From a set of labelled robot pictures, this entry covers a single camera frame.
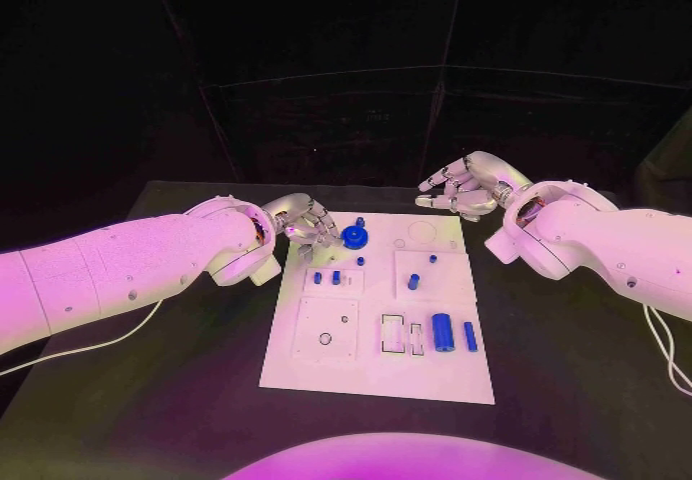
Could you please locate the blue gear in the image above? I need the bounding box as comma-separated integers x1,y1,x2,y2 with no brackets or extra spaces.
341,224,371,251

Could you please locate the thick blue cylinder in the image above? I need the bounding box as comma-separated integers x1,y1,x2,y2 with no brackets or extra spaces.
430,312,457,354

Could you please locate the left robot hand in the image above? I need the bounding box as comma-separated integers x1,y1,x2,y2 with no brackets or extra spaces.
261,192,346,264

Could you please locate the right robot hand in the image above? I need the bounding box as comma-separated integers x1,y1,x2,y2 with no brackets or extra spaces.
414,150,535,223

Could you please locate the white cable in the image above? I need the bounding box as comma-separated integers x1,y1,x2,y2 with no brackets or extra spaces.
642,303,692,398
646,305,692,390
0,298,165,377

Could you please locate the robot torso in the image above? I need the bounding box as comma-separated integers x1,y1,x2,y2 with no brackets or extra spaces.
221,432,609,480

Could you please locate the white task board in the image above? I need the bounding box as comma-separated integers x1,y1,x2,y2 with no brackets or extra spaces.
257,211,498,406

